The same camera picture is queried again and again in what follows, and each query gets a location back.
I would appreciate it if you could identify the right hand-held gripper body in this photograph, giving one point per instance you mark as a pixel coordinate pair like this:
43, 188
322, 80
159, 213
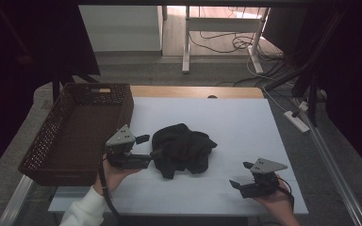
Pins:
265, 166

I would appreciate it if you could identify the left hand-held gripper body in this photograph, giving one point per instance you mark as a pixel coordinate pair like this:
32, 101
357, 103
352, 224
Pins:
121, 138

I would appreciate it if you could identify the black cloth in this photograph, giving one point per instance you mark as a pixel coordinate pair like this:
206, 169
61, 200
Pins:
182, 147

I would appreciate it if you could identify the brown wicker basket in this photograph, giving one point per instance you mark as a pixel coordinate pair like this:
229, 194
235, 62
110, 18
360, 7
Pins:
75, 141

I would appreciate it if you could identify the person's right hand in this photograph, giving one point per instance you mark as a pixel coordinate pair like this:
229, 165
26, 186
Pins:
276, 204

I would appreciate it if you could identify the person's left hand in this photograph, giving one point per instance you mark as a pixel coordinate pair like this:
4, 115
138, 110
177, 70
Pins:
113, 177

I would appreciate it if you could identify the white table board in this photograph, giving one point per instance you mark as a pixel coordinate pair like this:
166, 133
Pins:
232, 132

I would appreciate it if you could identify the white power strip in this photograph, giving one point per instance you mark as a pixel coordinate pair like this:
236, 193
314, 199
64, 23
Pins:
297, 122

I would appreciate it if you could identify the white plug adapter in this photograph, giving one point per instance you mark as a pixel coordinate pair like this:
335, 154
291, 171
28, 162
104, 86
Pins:
303, 106

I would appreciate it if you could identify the black metal stand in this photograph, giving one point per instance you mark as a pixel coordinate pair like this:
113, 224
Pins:
56, 88

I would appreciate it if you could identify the black tripod stand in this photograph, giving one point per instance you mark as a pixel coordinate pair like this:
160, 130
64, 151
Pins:
308, 72

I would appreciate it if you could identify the aluminium rail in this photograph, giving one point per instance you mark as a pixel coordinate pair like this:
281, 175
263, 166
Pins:
336, 169
14, 202

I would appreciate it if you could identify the white desk frame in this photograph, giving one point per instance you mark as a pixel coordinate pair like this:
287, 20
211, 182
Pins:
223, 24

